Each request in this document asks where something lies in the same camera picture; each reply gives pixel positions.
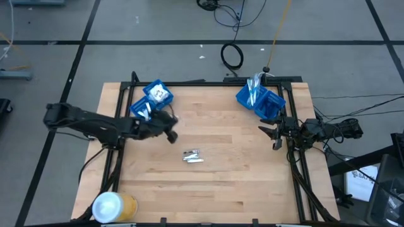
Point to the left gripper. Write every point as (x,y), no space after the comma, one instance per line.
(154,126)

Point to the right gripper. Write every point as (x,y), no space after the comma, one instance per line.
(288,129)

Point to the white cotton balls bag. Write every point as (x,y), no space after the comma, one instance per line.
(151,99)

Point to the white printed cotton pads bag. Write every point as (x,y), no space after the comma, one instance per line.
(159,93)

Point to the white green bagged toothbrush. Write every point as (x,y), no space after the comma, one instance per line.
(249,93)

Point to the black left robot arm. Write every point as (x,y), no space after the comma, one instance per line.
(94,124)

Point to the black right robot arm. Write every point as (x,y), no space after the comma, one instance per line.
(345,130)

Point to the blue plastic basket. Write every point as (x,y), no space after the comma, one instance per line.
(134,108)
(165,100)
(279,101)

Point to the toothbrushes bundle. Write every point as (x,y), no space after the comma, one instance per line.
(241,96)

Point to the black diagonal beam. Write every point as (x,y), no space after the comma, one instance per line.
(353,164)

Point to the white printed sign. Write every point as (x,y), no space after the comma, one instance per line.
(360,186)

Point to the black plastic bin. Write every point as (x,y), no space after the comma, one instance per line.
(386,195)

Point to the grey floor plate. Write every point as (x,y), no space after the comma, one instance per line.
(15,75)

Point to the black caster base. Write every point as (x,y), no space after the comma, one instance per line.
(4,106)

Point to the grey metal bar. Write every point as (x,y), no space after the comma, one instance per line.
(38,2)

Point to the black aluminium table frame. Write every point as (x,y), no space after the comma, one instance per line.
(205,84)

